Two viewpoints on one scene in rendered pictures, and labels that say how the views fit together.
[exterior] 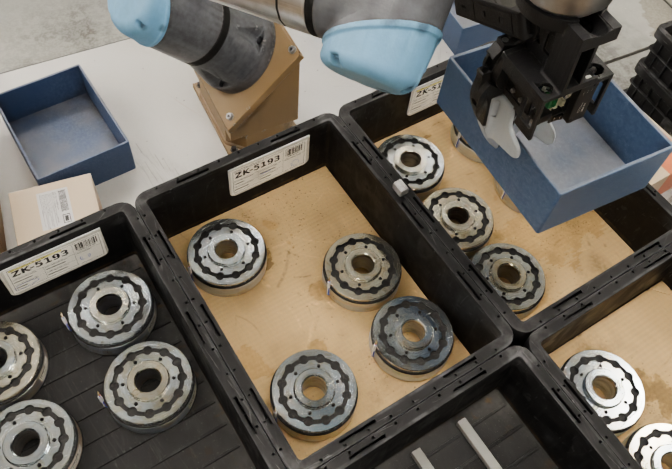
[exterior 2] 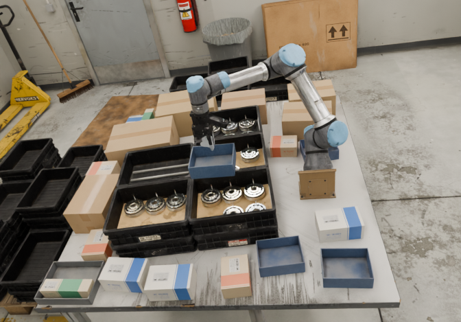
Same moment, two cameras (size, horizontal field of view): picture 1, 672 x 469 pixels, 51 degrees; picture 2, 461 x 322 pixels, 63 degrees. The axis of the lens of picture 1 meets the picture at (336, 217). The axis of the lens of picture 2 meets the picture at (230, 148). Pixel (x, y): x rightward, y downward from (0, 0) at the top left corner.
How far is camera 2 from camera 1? 1.97 m
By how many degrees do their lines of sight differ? 78
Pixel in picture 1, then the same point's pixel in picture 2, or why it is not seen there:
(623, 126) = (202, 171)
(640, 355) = (177, 217)
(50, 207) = (289, 140)
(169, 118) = not seen: hidden behind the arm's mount
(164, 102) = not seen: hidden behind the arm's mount
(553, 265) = (209, 212)
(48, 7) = not seen: outside the picture
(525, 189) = (202, 152)
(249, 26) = (311, 160)
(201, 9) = (308, 142)
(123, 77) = (342, 166)
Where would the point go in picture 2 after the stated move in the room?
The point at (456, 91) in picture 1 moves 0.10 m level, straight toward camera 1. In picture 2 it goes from (229, 147) to (215, 140)
